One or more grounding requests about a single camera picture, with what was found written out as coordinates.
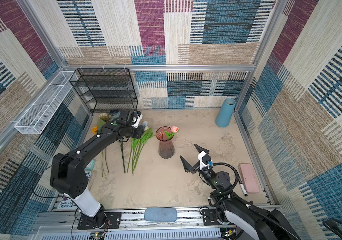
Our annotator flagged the yellow tulip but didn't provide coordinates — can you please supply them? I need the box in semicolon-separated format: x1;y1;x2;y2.
127;138;139;172

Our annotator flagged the cream tulip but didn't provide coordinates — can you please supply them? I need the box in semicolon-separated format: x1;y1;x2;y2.
131;129;152;173

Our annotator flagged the white tulip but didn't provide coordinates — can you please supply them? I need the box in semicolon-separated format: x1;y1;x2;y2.
133;129;153;173

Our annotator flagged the red ribbed glass vase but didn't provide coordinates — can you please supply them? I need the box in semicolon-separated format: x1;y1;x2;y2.
155;126;175;159

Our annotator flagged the pink tulip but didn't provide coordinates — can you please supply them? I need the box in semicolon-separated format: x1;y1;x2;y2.
164;126;180;140

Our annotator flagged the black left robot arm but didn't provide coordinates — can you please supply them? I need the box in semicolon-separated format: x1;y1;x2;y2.
50;111;144;229

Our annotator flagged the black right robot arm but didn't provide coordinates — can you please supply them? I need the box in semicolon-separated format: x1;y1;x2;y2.
180;144;300;240

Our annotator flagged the teal cylindrical vase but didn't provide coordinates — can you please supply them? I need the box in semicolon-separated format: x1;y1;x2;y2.
216;98;236;128

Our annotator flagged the blue hydrangea flower bunch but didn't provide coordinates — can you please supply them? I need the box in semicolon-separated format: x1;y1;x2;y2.
109;110;126;173

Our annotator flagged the orange and beige flower sprig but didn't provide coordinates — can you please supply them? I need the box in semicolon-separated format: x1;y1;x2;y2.
92;113;111;177

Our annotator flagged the black marker pen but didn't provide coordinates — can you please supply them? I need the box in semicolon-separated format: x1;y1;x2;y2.
239;177;248;197

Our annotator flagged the pink case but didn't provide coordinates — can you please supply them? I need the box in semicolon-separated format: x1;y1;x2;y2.
239;163;260;194

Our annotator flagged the blue grey sponge pad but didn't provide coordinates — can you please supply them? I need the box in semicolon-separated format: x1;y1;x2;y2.
144;207;178;223

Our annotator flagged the small teal box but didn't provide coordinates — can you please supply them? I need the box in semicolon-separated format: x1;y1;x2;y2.
85;160;95;172

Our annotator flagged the colourful paperback book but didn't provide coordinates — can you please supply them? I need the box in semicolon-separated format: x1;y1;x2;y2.
56;199;77;211

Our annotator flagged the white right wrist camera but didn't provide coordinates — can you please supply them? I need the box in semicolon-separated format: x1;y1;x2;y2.
198;151;214;171

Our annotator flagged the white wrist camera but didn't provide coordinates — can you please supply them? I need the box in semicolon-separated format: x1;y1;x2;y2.
198;151;214;171
132;111;142;128

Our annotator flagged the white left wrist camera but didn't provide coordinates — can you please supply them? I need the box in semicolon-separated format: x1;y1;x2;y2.
132;111;142;128

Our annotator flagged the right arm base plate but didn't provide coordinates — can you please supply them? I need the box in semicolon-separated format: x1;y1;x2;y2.
199;207;229;226

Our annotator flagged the black wire shelf rack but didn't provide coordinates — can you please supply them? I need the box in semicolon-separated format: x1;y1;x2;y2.
69;68;138;114

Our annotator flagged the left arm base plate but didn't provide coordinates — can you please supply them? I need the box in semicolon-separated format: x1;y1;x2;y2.
77;212;122;230

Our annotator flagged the white wire mesh basket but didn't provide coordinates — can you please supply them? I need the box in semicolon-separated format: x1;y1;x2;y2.
14;71;74;135

